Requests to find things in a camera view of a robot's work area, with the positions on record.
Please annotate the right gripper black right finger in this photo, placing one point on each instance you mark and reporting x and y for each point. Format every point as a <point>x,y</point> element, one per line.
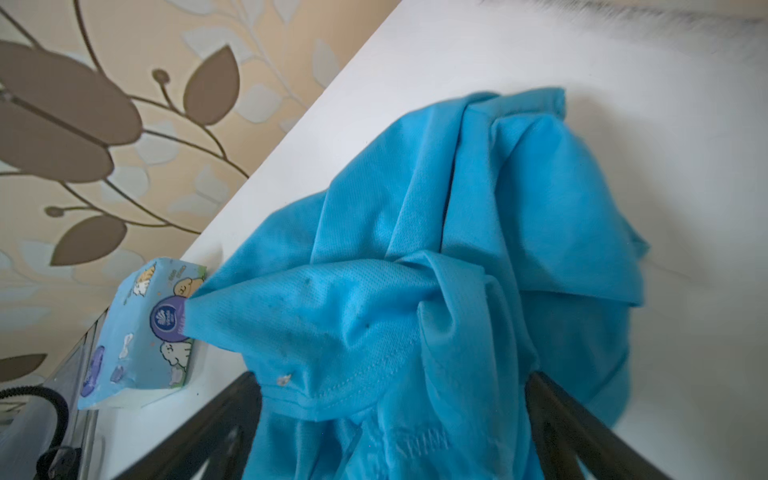
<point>569,440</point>

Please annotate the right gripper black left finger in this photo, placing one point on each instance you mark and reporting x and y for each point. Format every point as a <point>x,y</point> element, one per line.
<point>215,442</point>

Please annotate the turquoise blue cloth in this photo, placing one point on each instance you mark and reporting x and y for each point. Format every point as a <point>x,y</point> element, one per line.
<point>393,319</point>

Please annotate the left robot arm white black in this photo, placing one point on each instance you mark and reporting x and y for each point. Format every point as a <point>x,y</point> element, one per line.
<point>33,445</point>

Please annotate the light blue tissue pack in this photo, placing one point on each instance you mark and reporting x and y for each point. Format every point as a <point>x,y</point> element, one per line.
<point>143,354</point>

